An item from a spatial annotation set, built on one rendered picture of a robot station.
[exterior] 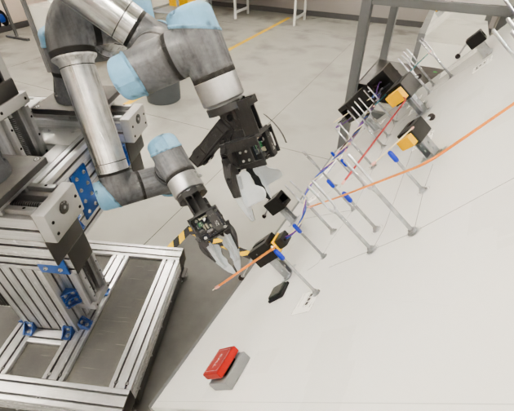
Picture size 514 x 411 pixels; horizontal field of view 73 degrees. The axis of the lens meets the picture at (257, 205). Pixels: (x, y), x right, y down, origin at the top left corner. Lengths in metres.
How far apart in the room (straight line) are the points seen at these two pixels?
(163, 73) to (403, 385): 0.52
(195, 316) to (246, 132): 1.50
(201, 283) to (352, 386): 1.76
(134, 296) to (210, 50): 1.46
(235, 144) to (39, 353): 1.47
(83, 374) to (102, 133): 1.12
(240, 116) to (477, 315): 0.43
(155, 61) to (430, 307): 0.50
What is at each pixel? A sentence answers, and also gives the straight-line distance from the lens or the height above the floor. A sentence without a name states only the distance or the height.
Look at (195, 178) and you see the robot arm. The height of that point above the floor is 1.19.
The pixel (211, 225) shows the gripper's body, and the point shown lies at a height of 1.14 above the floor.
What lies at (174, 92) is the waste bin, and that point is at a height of 0.13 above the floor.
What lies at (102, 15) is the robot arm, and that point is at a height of 1.52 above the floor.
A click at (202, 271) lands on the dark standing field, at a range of 2.16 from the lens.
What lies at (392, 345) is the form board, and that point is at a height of 1.33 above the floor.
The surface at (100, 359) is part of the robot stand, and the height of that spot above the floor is 0.21.
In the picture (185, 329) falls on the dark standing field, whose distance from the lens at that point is 1.95.
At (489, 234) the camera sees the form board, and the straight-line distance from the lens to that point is 0.44.
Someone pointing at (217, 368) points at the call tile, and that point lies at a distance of 0.58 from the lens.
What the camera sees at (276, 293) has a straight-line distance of 0.68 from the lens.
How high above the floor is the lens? 1.65
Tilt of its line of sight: 40 degrees down
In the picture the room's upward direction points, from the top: straight up
